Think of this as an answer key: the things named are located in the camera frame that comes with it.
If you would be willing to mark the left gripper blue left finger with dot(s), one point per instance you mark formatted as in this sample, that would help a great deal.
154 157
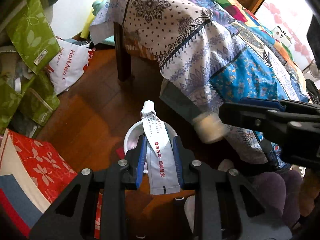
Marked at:
136 161

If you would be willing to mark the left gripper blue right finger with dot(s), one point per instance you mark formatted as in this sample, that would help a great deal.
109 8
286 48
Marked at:
183 158

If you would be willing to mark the grey sachet with red text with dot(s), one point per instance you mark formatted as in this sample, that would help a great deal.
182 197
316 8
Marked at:
160 158

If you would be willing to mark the white tape roll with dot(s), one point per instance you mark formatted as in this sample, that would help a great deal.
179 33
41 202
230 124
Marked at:
209 127

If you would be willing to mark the standing electric fan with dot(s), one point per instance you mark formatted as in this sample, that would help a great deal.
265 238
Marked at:
311 71

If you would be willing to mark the dark wooden stool leg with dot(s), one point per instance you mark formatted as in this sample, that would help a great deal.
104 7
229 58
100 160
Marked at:
123 58

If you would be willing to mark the patchwork patterned bedspread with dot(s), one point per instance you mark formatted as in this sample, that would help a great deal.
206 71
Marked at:
207 58

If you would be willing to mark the red floral pattern box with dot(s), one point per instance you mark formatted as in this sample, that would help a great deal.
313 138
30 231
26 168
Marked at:
33 174

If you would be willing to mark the white HotMax plastic bag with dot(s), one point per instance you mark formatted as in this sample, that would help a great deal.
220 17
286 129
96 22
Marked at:
68 65

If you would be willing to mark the colourful patchwork fleece blanket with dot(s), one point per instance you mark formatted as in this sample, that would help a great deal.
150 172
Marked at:
245 17

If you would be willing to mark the green leaf pattern bag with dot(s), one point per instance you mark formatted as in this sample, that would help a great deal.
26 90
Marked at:
27 94

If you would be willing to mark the white wall switch box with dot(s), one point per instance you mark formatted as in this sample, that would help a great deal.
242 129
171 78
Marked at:
280 34

